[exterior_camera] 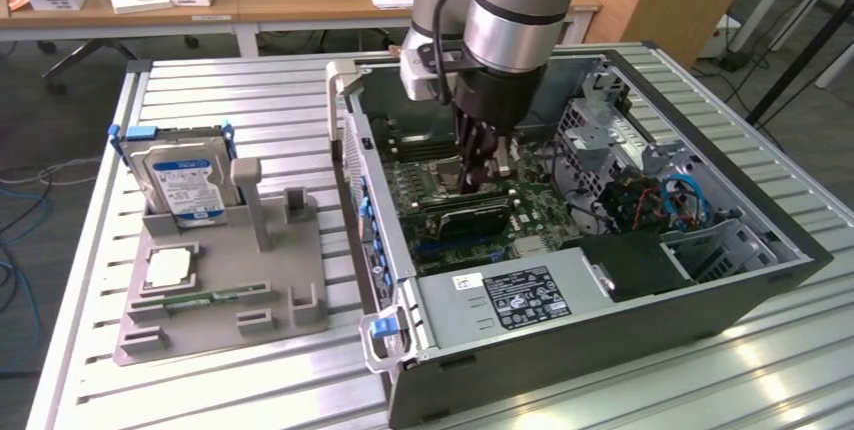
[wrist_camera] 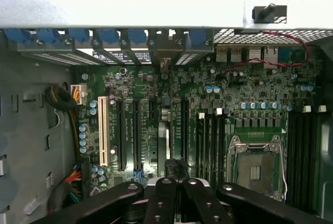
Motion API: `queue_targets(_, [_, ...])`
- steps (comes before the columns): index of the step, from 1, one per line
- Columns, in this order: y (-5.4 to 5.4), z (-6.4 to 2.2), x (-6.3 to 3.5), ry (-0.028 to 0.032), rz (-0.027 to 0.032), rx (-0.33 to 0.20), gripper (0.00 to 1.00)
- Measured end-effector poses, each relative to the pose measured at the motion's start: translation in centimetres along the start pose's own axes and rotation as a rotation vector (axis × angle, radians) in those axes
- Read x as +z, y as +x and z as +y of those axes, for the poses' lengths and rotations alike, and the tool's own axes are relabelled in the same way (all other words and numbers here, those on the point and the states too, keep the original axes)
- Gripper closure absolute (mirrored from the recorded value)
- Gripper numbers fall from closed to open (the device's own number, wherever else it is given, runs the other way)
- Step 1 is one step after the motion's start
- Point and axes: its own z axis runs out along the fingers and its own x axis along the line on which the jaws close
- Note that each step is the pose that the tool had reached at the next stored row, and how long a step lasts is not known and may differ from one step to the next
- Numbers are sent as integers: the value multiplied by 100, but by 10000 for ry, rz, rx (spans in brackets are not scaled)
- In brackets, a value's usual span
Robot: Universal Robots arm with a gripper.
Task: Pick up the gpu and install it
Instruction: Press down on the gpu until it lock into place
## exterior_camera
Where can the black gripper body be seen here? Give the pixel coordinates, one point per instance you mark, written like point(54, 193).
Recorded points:
point(497, 95)

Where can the graphics card green black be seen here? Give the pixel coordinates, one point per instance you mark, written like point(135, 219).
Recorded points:
point(474, 225)

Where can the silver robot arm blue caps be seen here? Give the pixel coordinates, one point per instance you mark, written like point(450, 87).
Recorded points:
point(521, 0)

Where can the silver socket cover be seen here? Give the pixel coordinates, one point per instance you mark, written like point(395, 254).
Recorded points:
point(518, 160)

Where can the black RAM slot white clips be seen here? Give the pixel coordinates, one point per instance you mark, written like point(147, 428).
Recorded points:
point(427, 148)
point(427, 136)

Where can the CPU socket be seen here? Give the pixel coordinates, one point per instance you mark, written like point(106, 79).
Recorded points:
point(443, 180)

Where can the green motherboard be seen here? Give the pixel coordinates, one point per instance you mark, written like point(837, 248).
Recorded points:
point(534, 220)

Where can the perforated metal drive cage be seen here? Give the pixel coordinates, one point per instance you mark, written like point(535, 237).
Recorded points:
point(587, 150)

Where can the silver finned chipset heatsink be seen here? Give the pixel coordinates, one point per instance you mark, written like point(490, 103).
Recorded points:
point(534, 246)

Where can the blue card retainer clip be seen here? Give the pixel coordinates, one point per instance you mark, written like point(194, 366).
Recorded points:
point(363, 210)

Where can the blue expansion slot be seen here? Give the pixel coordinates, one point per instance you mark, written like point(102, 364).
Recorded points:
point(426, 250)

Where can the short black expansion slot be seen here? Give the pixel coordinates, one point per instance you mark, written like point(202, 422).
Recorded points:
point(440, 261)

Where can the black plastic shroud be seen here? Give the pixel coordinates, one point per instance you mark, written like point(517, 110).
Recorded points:
point(634, 265)

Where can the grey power supply with label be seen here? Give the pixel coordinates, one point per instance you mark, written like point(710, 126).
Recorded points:
point(467, 310)

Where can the wooden cabinet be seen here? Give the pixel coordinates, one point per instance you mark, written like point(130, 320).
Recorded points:
point(667, 0)

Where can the wooden desk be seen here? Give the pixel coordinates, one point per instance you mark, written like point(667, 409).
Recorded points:
point(300, 5)

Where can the black power adapter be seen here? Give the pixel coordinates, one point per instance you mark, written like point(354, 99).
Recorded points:
point(734, 61)

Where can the blue case latch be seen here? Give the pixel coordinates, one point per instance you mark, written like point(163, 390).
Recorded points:
point(382, 328)

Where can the metal disk bay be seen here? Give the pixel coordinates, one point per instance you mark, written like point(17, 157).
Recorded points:
point(721, 250)

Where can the black open PC case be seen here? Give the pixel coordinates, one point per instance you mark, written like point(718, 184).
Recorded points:
point(601, 360)

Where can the hard disk with blue rails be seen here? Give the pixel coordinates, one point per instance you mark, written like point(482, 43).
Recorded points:
point(180, 185)

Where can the grey parts rack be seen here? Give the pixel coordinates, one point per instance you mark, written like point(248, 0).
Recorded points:
point(220, 270)

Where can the black stand leg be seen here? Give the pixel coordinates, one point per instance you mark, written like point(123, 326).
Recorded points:
point(801, 62)

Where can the silver CPU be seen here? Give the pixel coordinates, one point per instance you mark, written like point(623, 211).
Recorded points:
point(167, 270)

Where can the black chair base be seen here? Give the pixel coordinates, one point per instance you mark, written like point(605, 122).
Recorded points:
point(87, 58)

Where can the orange packet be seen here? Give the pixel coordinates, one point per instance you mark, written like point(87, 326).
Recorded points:
point(16, 0)

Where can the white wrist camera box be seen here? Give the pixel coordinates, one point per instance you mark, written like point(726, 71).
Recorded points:
point(420, 82)

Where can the white table frame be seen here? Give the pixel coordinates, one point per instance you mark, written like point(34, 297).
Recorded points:
point(767, 2)

